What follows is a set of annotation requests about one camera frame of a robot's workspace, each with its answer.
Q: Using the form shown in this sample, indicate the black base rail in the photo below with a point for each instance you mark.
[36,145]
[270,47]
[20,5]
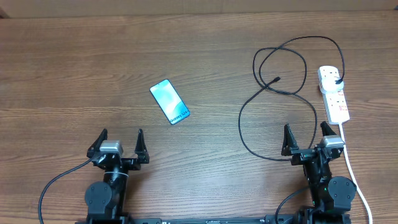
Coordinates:
[268,219]

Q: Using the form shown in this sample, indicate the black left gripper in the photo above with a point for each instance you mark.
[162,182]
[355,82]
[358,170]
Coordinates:
[140,149]

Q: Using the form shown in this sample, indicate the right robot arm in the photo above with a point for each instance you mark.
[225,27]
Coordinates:
[331,196]

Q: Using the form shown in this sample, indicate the Samsung Galaxy smartphone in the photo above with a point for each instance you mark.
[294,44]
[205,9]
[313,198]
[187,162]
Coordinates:
[170,102]

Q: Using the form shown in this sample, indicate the white power strip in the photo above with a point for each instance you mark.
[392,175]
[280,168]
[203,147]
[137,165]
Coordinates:
[335,103]

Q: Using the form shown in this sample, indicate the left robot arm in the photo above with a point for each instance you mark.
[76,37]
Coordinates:
[105,199]

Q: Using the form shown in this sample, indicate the white charger plug adapter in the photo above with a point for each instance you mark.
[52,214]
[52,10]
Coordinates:
[330,85]

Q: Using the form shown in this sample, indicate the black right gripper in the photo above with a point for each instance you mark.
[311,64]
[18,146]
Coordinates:
[289,147]

